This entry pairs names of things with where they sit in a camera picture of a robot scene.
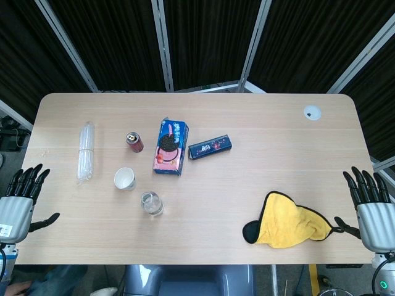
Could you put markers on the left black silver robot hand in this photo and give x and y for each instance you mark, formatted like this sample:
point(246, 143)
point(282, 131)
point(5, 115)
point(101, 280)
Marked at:
point(15, 212)

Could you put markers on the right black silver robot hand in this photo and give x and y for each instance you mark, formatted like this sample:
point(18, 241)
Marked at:
point(376, 222)

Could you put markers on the clear plastic bottle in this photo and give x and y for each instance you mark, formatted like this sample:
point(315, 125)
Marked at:
point(151, 205)

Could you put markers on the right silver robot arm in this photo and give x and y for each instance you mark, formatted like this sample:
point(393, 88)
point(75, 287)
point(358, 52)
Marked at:
point(385, 277)

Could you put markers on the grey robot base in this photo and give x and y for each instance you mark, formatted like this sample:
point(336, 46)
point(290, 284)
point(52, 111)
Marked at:
point(188, 280)

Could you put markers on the white paper cup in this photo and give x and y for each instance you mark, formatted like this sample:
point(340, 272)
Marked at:
point(123, 179)

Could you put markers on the blue jeans leg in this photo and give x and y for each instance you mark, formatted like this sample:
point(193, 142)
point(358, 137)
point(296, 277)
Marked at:
point(55, 279)

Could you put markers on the yellow black-edged cloth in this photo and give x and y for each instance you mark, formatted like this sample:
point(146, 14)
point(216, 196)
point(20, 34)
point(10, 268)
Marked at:
point(287, 222)

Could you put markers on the clear plastic wrapped sleeve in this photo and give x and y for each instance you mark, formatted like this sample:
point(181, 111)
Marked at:
point(85, 154)

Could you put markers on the black pleated curtain panel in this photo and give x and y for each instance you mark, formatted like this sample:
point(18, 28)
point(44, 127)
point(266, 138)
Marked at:
point(314, 40)
point(379, 108)
point(24, 46)
point(117, 40)
point(210, 40)

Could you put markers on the white shoe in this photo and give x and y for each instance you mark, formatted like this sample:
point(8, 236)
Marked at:
point(105, 291)

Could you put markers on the red drink can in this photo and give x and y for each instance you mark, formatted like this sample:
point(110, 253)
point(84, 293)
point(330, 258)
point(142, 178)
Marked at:
point(135, 143)

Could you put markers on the blue pink cookie box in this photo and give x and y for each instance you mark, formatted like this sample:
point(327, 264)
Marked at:
point(169, 148)

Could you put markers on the narrow dark blue box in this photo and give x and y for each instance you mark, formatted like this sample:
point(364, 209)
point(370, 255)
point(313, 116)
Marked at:
point(210, 147)

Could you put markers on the grey metal partition post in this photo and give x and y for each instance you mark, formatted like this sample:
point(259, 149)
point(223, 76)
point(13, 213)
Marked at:
point(68, 46)
point(15, 115)
point(255, 46)
point(163, 46)
point(364, 58)

